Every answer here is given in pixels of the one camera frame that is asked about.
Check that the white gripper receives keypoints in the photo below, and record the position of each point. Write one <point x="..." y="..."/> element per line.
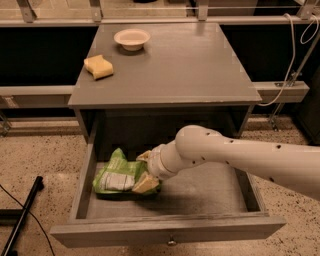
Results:
<point x="155" y="165"/>

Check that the green rice chip bag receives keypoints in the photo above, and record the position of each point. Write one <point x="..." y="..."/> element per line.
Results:
<point x="118" y="176"/>

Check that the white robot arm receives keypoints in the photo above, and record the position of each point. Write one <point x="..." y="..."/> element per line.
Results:
<point x="295" y="167"/>

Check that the open grey top drawer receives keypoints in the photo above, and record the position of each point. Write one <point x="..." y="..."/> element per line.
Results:
<point x="213" y="202"/>

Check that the metal drawer knob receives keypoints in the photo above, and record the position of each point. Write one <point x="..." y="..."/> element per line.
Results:
<point x="171" y="242"/>

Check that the grey cabinet counter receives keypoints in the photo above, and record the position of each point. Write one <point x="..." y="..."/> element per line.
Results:
<point x="185" y="65"/>

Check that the yellow sponge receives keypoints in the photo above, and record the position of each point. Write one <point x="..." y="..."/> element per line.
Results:
<point x="98" y="66"/>

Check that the white paper bowl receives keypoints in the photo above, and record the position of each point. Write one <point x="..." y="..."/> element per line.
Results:
<point x="132" y="39"/>

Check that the black stand leg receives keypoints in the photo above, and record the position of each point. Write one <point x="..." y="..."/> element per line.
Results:
<point x="17" y="217"/>

